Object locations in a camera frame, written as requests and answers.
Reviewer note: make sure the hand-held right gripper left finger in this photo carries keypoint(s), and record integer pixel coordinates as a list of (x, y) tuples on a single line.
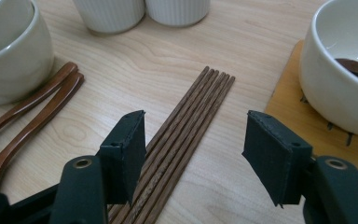
[(124, 155)]

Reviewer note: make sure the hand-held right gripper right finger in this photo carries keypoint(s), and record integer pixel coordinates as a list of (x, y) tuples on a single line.
[(273, 155)]

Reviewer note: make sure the slotted wooden trivet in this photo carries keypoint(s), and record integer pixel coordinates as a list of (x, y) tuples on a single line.
[(292, 118)]

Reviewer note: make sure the row of dark chopsticks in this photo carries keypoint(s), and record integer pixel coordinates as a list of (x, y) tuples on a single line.
[(192, 121)]

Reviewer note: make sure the white black-rimmed mug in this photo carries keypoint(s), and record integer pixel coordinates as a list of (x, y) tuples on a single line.
[(112, 15), (177, 12)]

